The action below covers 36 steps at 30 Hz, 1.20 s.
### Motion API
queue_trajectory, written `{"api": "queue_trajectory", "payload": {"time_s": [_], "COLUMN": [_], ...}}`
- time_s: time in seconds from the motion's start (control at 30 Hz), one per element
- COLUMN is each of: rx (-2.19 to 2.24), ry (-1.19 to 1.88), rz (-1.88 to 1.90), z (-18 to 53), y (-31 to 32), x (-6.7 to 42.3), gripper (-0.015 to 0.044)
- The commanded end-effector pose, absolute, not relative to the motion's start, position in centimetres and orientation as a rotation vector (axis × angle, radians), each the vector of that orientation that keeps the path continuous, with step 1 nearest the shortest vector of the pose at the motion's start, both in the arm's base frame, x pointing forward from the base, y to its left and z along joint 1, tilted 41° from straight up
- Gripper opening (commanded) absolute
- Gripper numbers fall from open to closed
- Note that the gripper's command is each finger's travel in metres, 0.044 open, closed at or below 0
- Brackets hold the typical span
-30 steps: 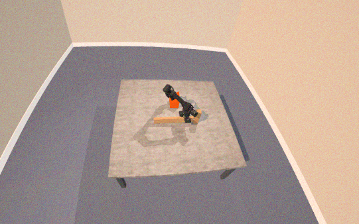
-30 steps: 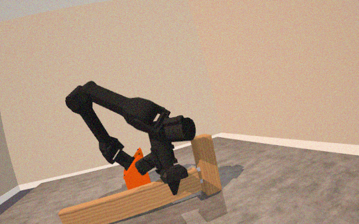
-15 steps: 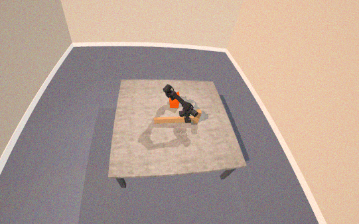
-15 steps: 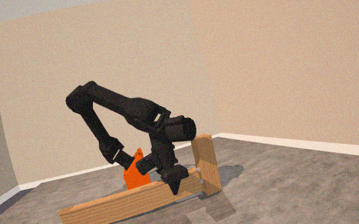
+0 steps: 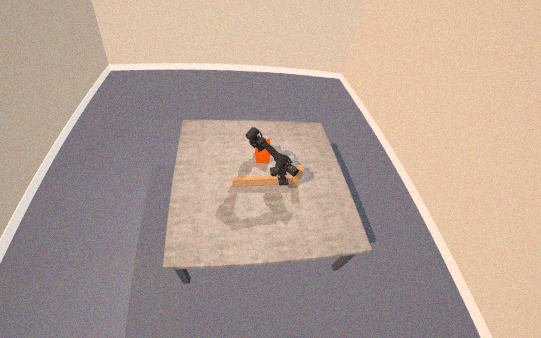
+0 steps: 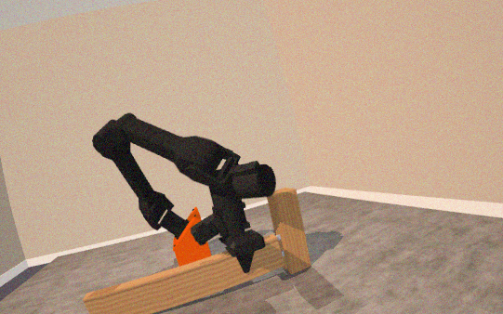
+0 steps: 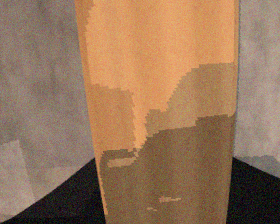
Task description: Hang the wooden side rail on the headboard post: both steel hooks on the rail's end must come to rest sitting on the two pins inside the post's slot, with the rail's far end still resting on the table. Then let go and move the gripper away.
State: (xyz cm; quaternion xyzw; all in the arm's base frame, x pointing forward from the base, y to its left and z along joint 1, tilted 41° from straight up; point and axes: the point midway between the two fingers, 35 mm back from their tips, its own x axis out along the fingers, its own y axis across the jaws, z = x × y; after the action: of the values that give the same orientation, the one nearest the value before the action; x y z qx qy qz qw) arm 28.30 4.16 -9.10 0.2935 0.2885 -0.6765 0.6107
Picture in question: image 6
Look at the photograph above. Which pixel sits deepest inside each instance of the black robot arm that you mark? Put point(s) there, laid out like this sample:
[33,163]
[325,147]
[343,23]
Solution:
[196,157]

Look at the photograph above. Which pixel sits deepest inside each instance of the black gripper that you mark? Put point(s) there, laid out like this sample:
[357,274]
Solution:
[240,243]

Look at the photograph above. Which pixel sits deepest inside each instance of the wooden post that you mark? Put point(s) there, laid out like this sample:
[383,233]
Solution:
[287,221]

